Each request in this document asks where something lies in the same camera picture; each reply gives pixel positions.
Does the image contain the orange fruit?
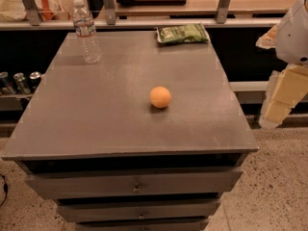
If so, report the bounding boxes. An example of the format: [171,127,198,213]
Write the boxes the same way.
[149,87,171,109]

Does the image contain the top grey drawer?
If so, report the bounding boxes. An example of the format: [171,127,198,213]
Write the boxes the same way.
[26,167,243,199]

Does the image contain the wooden shelf with metal brackets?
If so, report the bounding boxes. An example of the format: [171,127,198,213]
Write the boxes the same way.
[0,0,296,31]

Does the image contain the green jalapeno chip bag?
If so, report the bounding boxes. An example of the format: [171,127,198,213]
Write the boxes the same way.
[156,24,210,44]

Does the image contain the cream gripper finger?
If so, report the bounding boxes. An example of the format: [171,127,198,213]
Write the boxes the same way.
[259,64,308,129]
[256,25,278,49]

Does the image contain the bottom grey drawer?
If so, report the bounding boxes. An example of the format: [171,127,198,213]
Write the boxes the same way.
[76,218,208,231]

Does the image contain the middle soda can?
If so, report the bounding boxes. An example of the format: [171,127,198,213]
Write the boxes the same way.
[13,72,31,94]

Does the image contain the soda can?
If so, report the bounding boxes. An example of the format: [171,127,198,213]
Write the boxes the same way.
[0,72,16,94]
[13,72,31,94]
[29,71,42,90]

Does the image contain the left soda can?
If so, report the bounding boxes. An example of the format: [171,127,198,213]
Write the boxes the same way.
[0,72,16,94]

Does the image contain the grey drawer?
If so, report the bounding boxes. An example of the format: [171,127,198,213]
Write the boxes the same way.
[26,167,243,199]
[57,198,220,222]
[76,218,208,231]

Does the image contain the grey drawer cabinet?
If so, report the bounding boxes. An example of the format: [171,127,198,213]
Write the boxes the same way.
[1,31,260,231]

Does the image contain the right soda can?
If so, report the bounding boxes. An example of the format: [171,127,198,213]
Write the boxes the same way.
[29,71,42,90]

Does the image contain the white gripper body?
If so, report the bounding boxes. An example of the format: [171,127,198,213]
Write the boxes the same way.
[275,0,308,65]

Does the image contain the white orange plastic bag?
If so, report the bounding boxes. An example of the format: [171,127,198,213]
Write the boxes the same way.
[0,0,70,22]

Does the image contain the clear plastic water bottle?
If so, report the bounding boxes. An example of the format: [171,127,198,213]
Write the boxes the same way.
[72,0,101,64]

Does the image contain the middle grey drawer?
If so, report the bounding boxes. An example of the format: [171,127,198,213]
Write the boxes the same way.
[57,198,220,222]

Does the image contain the black cable on floor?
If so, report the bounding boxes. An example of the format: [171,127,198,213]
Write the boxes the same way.
[0,174,9,207]

